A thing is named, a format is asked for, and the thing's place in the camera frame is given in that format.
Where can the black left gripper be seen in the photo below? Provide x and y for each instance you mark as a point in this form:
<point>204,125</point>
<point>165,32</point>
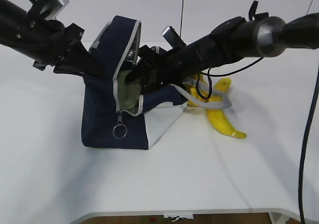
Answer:
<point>64,51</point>

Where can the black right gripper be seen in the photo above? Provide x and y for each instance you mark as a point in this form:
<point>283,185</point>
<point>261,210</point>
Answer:
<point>155,69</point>

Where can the green lidded glass container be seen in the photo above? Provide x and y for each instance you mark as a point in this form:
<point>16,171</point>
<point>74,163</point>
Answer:
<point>128,93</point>

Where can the yellow pear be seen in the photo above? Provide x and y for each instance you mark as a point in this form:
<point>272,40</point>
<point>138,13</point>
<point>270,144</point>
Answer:
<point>199,91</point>

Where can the navy blue insulated lunch bag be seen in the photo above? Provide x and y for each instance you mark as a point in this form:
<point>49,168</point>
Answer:
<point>104,124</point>

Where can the yellow banana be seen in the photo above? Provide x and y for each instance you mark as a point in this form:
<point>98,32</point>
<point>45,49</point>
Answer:
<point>217,118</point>

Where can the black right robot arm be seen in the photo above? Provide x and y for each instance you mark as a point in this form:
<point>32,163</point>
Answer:
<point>259,36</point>

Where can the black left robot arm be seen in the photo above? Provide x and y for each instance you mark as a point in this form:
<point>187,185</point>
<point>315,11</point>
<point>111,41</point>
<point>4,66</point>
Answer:
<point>30,27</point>

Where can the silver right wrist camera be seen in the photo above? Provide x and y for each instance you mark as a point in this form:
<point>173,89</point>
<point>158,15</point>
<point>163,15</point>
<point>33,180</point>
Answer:
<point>173,39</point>

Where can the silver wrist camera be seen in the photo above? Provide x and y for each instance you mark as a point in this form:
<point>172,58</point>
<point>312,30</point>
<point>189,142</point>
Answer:
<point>173,39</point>
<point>47,9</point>

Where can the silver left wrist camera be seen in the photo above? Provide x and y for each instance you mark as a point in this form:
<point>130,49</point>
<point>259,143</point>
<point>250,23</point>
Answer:
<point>47,9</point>

